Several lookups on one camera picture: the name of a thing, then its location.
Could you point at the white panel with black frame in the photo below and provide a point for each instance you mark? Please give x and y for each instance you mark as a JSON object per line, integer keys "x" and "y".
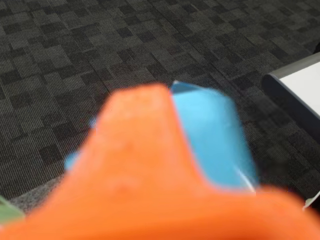
{"x": 300, "y": 82}

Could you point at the blue paper rubbish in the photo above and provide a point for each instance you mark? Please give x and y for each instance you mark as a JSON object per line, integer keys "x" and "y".
{"x": 215, "y": 140}

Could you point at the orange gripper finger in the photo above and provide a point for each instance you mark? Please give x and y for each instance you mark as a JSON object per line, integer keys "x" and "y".
{"x": 140, "y": 162}

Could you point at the green recycling bin label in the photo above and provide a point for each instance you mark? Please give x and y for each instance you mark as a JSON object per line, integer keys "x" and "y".
{"x": 8, "y": 211}

